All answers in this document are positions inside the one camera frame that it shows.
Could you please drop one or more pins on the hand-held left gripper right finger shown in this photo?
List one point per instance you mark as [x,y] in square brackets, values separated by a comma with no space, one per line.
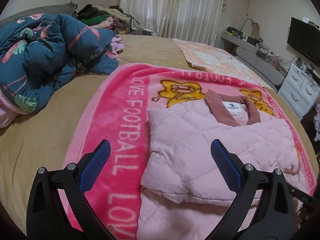
[226,165]

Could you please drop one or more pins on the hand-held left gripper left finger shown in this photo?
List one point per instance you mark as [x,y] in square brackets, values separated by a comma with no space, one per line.
[96,165]

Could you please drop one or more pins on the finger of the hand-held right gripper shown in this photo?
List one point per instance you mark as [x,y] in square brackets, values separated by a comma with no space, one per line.
[303,195]

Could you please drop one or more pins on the pink quilted jacket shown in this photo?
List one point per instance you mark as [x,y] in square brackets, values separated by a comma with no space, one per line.
[200,142]

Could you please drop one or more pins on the pile of clothes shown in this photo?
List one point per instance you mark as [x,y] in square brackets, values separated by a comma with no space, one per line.
[105,17]

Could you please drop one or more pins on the pink printed blanket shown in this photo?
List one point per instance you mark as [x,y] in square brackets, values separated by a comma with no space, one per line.
[120,130]

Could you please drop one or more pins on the purple cloth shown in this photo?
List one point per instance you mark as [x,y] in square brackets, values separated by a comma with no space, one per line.
[317,122]

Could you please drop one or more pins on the white drawer cabinet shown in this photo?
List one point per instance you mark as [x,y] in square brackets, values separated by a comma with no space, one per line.
[297,87]

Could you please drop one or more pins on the peach patterned blanket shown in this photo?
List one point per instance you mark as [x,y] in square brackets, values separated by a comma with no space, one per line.
[212,55]

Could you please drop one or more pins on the blue floral duvet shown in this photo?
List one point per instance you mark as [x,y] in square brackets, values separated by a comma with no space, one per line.
[50,55]

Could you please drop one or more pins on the clutter of small items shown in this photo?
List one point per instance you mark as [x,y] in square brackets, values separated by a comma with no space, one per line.
[262,50]

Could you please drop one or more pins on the black television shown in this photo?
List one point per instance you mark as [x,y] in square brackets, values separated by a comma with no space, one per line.
[305,40]

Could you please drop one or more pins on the white curtain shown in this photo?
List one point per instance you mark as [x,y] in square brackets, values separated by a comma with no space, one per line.
[175,7]

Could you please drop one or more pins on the grey pillow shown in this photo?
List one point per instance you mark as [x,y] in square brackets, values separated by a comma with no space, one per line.
[37,10]

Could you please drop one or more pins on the grey wall shelf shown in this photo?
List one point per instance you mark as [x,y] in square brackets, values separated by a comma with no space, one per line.
[252,55]

